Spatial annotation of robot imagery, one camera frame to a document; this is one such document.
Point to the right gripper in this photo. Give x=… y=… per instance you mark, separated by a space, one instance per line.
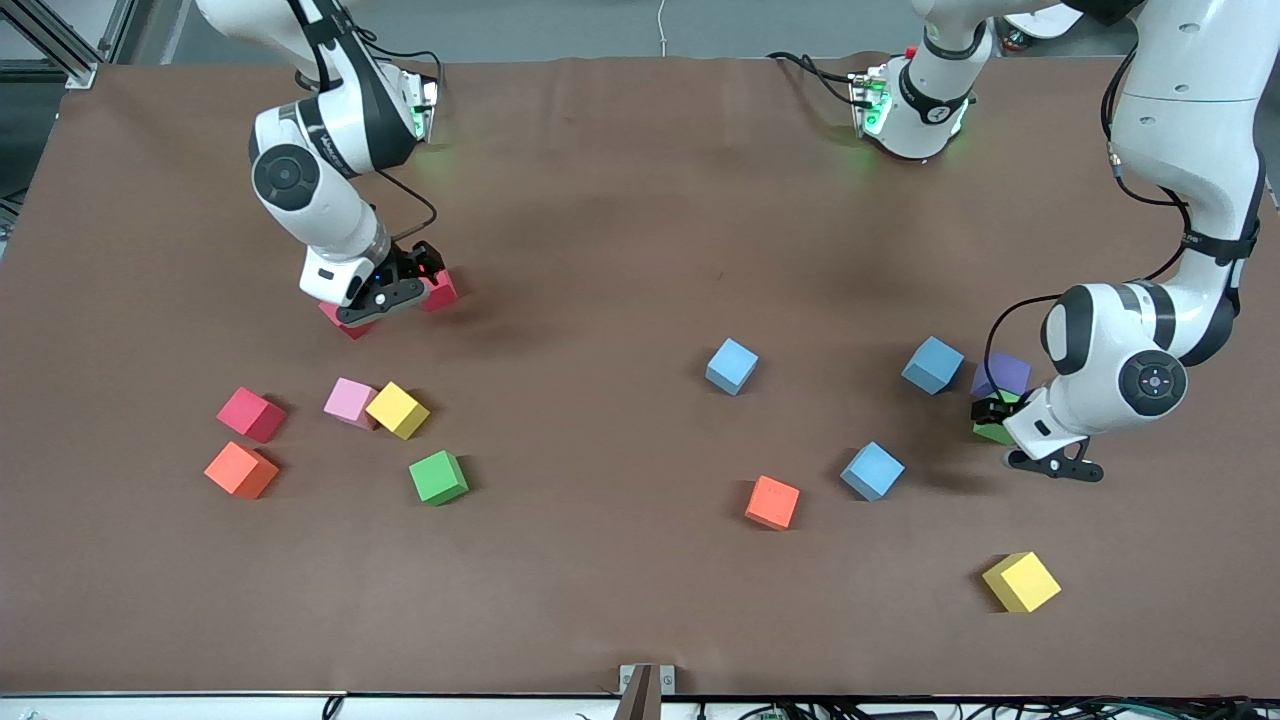
x=408 y=264

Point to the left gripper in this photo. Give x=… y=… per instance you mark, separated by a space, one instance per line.
x=993 y=410

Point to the green foam cube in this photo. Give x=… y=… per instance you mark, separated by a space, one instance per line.
x=437 y=477
x=992 y=433

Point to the red foam cube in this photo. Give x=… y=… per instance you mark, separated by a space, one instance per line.
x=352 y=331
x=443 y=293
x=250 y=414

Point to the purple foam cube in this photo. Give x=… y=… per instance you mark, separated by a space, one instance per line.
x=1008 y=372

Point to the blue foam cube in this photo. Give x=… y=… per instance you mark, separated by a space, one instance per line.
x=932 y=363
x=731 y=365
x=872 y=470

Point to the yellow foam cube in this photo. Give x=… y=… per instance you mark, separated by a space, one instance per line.
x=397 y=408
x=1020 y=582

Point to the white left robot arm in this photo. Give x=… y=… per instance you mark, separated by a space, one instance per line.
x=1190 y=120

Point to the left arm base connector panel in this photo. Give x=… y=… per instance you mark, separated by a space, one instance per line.
x=872 y=100

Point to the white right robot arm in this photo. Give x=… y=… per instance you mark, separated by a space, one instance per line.
x=300 y=190

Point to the right arm base connector panel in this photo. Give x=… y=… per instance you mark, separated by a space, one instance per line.
x=425 y=110

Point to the pink foam cube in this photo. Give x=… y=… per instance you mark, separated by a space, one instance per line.
x=346 y=400

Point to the orange foam cube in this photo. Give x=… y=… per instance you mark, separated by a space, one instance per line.
x=240 y=469
x=772 y=502

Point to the brown table cover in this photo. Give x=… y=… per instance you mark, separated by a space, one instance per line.
x=600 y=600

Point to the aluminium frame profile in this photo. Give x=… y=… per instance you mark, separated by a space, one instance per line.
x=78 y=72

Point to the grey metal bracket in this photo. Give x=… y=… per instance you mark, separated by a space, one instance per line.
x=645 y=690

